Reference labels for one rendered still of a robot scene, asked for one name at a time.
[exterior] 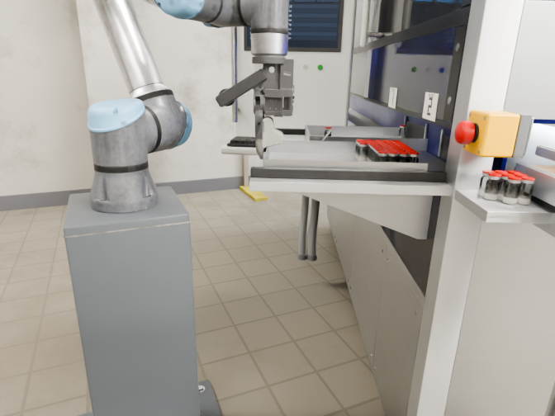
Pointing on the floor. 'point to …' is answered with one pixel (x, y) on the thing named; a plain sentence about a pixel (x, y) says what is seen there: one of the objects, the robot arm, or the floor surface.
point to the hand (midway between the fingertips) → (258, 153)
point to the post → (438, 393)
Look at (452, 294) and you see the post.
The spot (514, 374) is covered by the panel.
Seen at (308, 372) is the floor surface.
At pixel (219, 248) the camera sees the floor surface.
